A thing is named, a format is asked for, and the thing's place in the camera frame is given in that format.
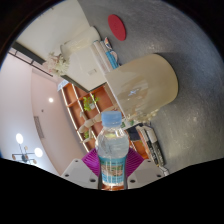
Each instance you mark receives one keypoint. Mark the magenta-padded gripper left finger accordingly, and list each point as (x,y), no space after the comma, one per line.
(79,173)

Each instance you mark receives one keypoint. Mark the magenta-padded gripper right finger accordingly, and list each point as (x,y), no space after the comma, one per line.
(146,173)

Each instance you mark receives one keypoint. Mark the clear water bottle blue cap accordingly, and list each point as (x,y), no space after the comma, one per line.
(112,156)

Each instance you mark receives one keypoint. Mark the dark book stack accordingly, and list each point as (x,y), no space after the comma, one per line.
(151,146)

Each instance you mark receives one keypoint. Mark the wooden artist mannequin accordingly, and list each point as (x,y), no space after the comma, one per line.
(90,125)

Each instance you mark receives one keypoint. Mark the ceiling chandelier with round lamps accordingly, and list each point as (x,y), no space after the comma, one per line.
(25,151)

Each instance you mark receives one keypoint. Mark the ceiling air vent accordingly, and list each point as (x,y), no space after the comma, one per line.
(38,126)

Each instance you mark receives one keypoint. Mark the wooden bookshelf unit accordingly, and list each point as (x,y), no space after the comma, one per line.
(76,100)

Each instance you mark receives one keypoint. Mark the recessed ceiling lights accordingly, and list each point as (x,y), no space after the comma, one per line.
(50,100)

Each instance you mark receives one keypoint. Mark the white book stack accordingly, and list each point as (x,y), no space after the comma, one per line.
(105,56)

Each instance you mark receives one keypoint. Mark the small round badge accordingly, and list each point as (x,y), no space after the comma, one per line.
(113,55)
(108,43)

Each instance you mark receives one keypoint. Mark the white jug vase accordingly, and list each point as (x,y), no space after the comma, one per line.
(81,40)

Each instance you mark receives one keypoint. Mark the flat round red coaster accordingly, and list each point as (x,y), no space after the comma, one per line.
(116,27)

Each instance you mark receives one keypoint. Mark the white wall switch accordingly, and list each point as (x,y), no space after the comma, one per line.
(92,71)

